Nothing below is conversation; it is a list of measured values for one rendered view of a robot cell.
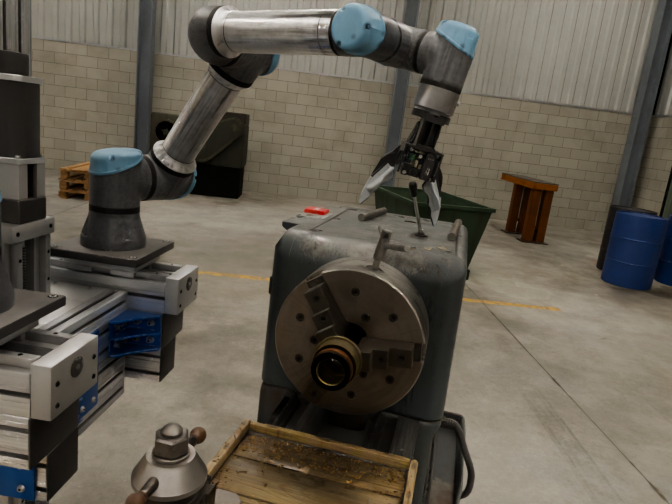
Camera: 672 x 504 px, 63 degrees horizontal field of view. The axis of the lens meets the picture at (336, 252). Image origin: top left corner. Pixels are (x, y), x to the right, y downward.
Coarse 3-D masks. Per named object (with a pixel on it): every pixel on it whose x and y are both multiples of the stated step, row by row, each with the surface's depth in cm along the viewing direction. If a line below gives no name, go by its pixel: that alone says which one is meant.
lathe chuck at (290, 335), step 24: (336, 264) 116; (360, 264) 114; (336, 288) 111; (360, 288) 110; (384, 288) 109; (408, 288) 114; (288, 312) 115; (312, 312) 113; (360, 312) 111; (384, 312) 110; (408, 312) 109; (288, 336) 116; (312, 336) 115; (384, 336) 111; (408, 336) 110; (288, 360) 117; (312, 360) 116; (360, 384) 114; (384, 384) 113; (408, 384) 112; (336, 408) 116; (360, 408) 115; (384, 408) 114
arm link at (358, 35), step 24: (192, 24) 108; (216, 24) 104; (240, 24) 101; (264, 24) 98; (288, 24) 96; (312, 24) 93; (336, 24) 88; (360, 24) 86; (384, 24) 88; (192, 48) 114; (216, 48) 106; (240, 48) 105; (264, 48) 101; (288, 48) 98; (312, 48) 95; (336, 48) 92; (360, 48) 88; (384, 48) 91
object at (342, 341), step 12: (336, 336) 104; (324, 348) 102; (336, 348) 101; (348, 348) 101; (324, 360) 105; (336, 360) 99; (348, 360) 99; (360, 360) 104; (312, 372) 100; (324, 372) 105; (336, 372) 105; (348, 372) 98; (324, 384) 100; (336, 384) 100
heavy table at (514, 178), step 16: (512, 176) 986; (512, 192) 986; (528, 192) 974; (544, 192) 900; (512, 208) 980; (528, 208) 907; (544, 208) 902; (512, 224) 986; (528, 224) 907; (544, 224) 908; (528, 240) 913
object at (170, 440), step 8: (168, 424) 58; (176, 424) 59; (160, 432) 58; (168, 432) 58; (176, 432) 58; (184, 432) 59; (160, 440) 57; (168, 440) 57; (176, 440) 57; (184, 440) 58; (160, 448) 57; (168, 448) 57; (176, 448) 57; (184, 448) 58; (152, 456) 58; (160, 456) 58; (168, 456) 57; (176, 456) 58; (184, 456) 58
